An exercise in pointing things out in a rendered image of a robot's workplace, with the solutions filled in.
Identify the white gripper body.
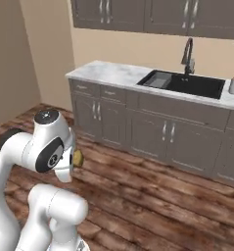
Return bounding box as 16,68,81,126
54,149,76,184

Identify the yellow green sponge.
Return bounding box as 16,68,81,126
72,148,85,168

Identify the grey panel under sink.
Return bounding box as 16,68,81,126
137,93,231,132

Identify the black sink basin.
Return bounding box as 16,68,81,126
136,69,227,100

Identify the black sink tap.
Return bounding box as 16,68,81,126
180,36,197,75

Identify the grey base cupboard door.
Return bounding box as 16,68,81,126
70,93,100,139
99,98,128,147
213,129,234,188
130,110,170,162
167,119,223,177

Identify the silver base cupboard handle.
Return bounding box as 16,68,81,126
162,120,168,142
169,122,176,144
91,101,97,121
97,102,103,122

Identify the silver wall cupboard handle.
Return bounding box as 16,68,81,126
99,0,105,25
182,0,190,29
106,0,112,25
191,0,200,30

